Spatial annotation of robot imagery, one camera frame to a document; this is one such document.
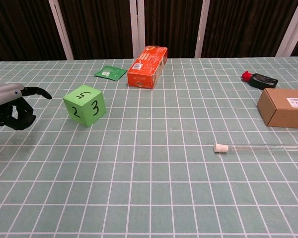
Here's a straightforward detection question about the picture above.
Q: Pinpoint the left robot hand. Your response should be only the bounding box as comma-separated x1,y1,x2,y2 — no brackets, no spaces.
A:
0,83,53,131

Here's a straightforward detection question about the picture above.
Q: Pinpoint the green numbered cube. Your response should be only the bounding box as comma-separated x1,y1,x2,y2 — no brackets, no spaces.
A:
63,84,107,128

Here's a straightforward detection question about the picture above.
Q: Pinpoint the green grid tablecloth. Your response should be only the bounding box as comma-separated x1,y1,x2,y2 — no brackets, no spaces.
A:
0,56,298,238

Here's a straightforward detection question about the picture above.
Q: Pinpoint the green foil sachet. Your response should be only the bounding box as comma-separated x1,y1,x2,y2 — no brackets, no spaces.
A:
93,65,129,81

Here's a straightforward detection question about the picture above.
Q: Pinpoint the orange cardboard carton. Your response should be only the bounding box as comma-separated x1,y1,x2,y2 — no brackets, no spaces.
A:
127,46,168,90

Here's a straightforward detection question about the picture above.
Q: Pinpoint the glass tube with white stopper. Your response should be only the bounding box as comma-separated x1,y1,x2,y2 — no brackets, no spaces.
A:
213,143,298,155

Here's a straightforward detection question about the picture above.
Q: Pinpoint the black bottle with red cap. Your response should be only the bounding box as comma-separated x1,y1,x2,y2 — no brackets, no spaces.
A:
241,70,279,90

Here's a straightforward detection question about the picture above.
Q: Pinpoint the brown cardboard box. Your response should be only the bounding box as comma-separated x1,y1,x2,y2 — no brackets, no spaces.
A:
257,88,298,129

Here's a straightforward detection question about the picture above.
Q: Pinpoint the white partition frame post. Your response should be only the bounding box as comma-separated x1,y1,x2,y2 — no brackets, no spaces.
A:
194,0,211,59
275,0,298,58
48,0,75,60
129,0,146,59

